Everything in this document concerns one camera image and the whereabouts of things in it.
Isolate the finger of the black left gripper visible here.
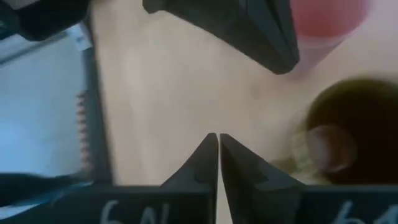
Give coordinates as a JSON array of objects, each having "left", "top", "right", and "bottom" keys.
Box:
[{"left": 142, "top": 0, "right": 300, "bottom": 75}]

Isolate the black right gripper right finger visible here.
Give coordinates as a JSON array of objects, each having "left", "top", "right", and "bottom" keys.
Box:
[{"left": 220, "top": 133, "right": 304, "bottom": 224}]

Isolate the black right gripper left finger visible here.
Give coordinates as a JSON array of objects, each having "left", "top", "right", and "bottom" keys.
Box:
[{"left": 160, "top": 133, "right": 219, "bottom": 224}]

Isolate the black metal table frame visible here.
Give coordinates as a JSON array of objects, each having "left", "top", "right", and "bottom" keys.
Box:
[{"left": 0, "top": 18, "right": 114, "bottom": 208}]

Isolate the green blue glazed mug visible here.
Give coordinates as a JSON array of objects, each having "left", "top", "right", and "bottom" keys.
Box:
[{"left": 287, "top": 77, "right": 398, "bottom": 187}]

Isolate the white frame label plate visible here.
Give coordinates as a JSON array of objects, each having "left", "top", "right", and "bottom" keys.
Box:
[{"left": 66, "top": 22, "right": 93, "bottom": 52}]

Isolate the pink cup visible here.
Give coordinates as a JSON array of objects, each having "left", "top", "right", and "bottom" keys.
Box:
[{"left": 289, "top": 0, "right": 376, "bottom": 74}]

